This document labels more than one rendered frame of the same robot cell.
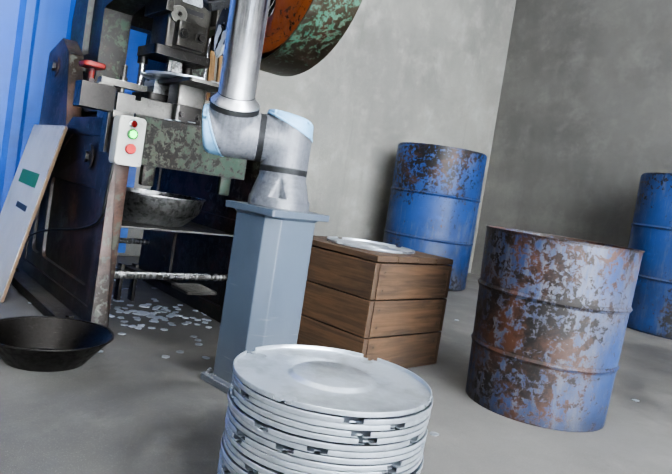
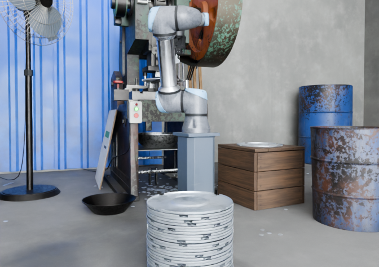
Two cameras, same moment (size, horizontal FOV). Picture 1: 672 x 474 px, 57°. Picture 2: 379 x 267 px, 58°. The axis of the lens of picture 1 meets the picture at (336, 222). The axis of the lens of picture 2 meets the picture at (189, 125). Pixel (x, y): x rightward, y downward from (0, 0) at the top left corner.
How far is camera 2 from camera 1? 45 cm
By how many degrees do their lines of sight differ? 19
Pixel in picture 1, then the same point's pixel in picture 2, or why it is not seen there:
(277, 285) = (197, 168)
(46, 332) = (111, 199)
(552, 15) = not seen: outside the picture
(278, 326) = (201, 187)
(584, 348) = (365, 185)
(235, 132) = (170, 101)
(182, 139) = not seen: hidden behind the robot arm
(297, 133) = (197, 97)
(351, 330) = (249, 188)
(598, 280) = (366, 147)
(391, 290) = (266, 165)
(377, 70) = (282, 50)
